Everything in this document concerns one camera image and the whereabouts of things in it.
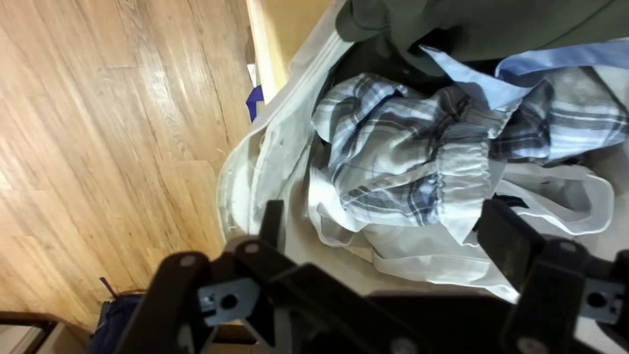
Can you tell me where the dark green garment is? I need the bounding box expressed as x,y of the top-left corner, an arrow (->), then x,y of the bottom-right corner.
337,0 -> 629,64

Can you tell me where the white fabric laundry bag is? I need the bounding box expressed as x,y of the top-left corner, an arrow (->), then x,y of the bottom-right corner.
219,0 -> 629,302

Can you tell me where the blue plaid shirt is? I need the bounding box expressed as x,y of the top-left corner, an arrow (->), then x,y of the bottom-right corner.
309,40 -> 629,235

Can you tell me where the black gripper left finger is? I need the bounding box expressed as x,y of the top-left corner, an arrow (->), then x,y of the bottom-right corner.
260,201 -> 285,260

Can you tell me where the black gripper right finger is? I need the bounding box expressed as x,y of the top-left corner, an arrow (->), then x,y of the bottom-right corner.
476,197 -> 547,290

